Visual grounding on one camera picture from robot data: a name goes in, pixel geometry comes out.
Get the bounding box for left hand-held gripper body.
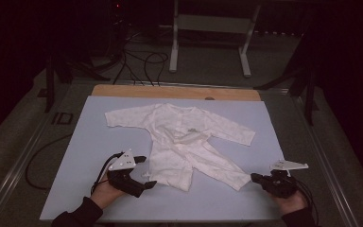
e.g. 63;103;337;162
106;149;147;199

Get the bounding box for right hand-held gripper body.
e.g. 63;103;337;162
261;159;309;200

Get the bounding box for white baby romper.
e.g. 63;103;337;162
104;102;257;193

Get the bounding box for person's right hand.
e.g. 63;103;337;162
268;190;308;217

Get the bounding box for person's left hand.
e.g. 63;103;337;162
89;179;128;210

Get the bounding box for light blue table mat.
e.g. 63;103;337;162
39;95;306;222

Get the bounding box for wooden table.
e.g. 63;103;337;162
91;83;262;102

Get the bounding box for black floor socket box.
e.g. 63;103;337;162
51;111;75;126

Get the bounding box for black tripod stand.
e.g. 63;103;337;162
253;29;320;127
37;51;112;114

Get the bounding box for dark equipment rack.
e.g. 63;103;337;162
102;0;130;62

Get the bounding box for white metal stand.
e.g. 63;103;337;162
168;0;262;79

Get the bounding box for left hand-held gripper cable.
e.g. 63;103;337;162
90;151;125;197

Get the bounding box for hand-held gripper cable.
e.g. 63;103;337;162
291;178;320;227
90;151;125;197

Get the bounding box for right hand-held gripper cable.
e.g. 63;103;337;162
291;178;320;227

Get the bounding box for metal floor rail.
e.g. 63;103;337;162
259;89;362;227
0;82;77;227

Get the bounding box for tangled black floor cables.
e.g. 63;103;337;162
112;29;170;87

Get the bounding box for long black floor cable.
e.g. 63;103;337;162
25;133;74;191

